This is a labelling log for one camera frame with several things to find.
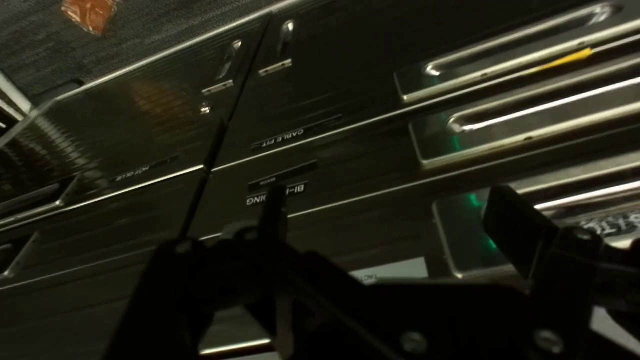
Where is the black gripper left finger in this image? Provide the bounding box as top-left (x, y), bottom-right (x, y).
top-left (102, 181), bottom-right (403, 360)

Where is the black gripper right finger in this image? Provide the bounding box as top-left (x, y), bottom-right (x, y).
top-left (481, 185), bottom-right (640, 360)

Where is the orange plastic packet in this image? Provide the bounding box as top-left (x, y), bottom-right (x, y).
top-left (60, 0), bottom-right (122, 36)

